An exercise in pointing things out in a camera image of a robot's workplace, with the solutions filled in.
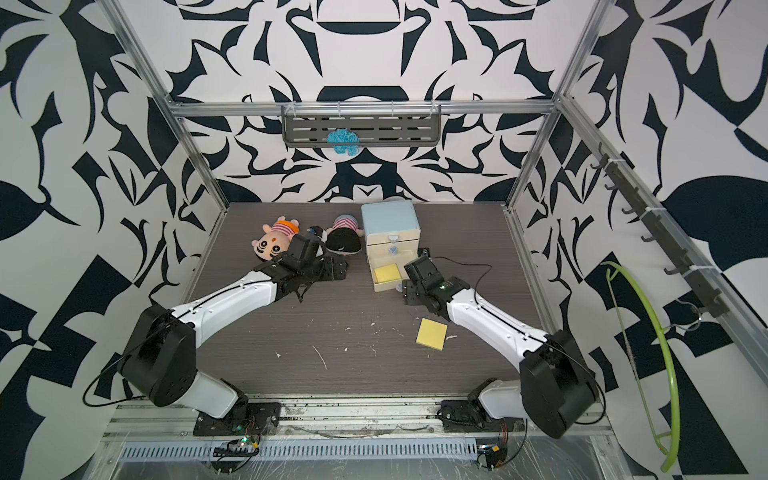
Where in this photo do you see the green hose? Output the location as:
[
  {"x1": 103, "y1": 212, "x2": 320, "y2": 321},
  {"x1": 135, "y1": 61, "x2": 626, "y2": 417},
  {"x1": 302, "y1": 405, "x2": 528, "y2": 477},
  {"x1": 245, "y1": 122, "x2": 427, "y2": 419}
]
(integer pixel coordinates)
[{"x1": 599, "y1": 260, "x2": 683, "y2": 474}]

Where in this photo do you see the white cable duct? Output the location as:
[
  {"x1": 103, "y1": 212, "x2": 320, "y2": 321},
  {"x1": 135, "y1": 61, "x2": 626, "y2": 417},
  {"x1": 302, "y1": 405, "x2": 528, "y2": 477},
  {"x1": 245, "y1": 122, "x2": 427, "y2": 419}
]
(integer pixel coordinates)
[{"x1": 119, "y1": 437, "x2": 478, "y2": 463}]

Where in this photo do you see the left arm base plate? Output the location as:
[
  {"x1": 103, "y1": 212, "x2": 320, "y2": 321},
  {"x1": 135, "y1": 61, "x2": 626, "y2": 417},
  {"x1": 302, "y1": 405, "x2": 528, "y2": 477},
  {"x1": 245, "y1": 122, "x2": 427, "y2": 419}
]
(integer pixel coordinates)
[{"x1": 193, "y1": 402, "x2": 282, "y2": 437}]

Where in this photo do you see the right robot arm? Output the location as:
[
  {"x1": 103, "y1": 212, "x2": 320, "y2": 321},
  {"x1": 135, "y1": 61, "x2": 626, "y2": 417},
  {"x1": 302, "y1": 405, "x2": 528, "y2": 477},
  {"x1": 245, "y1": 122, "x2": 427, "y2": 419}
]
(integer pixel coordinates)
[{"x1": 404, "y1": 256, "x2": 602, "y2": 439}]

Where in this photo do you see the grey metal wall shelf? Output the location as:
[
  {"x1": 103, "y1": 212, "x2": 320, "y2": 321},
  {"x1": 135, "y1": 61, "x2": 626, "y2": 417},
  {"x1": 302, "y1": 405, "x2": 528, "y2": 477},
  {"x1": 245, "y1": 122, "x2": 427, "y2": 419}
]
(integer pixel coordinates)
[{"x1": 281, "y1": 102, "x2": 442, "y2": 148}]

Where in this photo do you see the yellow sticky note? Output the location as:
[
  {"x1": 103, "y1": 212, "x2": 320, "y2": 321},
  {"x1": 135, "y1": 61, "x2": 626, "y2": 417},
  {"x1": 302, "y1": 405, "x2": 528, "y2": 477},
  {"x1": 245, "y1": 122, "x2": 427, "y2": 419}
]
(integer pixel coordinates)
[
  {"x1": 416, "y1": 318, "x2": 448, "y2": 351},
  {"x1": 373, "y1": 264, "x2": 401, "y2": 284}
]

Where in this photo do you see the left electronics board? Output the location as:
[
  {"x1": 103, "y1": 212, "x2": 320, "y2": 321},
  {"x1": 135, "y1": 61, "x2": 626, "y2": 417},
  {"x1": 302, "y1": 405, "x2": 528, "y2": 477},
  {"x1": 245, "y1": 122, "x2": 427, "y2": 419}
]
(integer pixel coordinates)
[{"x1": 211, "y1": 438, "x2": 260, "y2": 461}]

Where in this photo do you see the plush doll face up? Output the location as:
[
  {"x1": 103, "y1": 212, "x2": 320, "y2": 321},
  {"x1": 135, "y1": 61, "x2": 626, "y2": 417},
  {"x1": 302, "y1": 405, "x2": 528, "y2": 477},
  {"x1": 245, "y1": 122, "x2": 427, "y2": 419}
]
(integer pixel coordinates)
[{"x1": 251, "y1": 216, "x2": 300, "y2": 261}]

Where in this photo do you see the teal yarn ball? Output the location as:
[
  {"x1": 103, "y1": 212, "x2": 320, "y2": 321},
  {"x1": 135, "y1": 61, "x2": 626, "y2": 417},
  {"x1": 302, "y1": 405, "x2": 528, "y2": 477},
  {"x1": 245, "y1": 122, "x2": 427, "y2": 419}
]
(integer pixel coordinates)
[{"x1": 327, "y1": 129, "x2": 360, "y2": 156}]

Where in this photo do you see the black hook rail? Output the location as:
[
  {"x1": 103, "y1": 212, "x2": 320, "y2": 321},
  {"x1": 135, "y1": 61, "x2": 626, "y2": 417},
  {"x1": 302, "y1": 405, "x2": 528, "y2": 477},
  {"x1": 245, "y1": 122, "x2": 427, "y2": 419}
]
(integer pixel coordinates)
[{"x1": 593, "y1": 143, "x2": 731, "y2": 318}]

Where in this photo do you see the plush doll black hair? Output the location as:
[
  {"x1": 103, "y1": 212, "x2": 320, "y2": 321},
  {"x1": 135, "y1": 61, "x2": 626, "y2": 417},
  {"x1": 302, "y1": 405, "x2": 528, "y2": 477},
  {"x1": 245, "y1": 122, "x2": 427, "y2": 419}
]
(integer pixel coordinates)
[{"x1": 322, "y1": 214, "x2": 364, "y2": 255}]

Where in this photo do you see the electronics board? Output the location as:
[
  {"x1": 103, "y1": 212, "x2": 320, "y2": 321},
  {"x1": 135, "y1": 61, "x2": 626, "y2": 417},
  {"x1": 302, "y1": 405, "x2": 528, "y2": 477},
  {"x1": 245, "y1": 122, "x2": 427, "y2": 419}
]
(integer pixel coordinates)
[
  {"x1": 211, "y1": 438, "x2": 260, "y2": 461},
  {"x1": 476, "y1": 445, "x2": 508, "y2": 471}
]

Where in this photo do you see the light blue drawer box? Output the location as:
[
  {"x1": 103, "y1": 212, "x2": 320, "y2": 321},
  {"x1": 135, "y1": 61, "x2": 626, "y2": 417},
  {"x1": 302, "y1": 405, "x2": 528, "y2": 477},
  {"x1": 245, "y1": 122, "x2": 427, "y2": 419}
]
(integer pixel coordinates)
[{"x1": 361, "y1": 200, "x2": 421, "y2": 293}]

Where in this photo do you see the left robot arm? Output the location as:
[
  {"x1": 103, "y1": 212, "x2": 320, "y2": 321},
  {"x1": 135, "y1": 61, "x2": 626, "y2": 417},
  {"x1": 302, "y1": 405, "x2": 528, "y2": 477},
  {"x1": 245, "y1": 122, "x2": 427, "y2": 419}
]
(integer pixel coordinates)
[{"x1": 116, "y1": 234, "x2": 348, "y2": 419}]

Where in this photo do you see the right electronics board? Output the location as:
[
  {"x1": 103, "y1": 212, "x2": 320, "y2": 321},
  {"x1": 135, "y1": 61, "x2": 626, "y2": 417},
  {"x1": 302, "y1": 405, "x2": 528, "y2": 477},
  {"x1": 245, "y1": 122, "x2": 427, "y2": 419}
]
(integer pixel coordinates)
[{"x1": 476, "y1": 445, "x2": 508, "y2": 471}]

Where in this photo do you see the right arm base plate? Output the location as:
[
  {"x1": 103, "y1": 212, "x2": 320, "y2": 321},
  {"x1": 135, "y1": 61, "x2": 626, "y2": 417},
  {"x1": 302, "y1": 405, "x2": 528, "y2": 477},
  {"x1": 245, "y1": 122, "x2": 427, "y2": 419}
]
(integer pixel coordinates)
[{"x1": 436, "y1": 400, "x2": 524, "y2": 433}]

